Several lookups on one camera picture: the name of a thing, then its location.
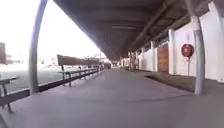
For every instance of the grey roof pole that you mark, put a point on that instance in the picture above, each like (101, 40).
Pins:
(199, 56)
(33, 60)

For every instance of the building with overhanging dark roof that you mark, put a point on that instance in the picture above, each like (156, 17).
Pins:
(120, 20)

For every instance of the railing with wooden boards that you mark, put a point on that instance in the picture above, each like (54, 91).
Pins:
(76, 60)

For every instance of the grey concrete walkway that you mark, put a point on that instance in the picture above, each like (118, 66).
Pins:
(113, 100)

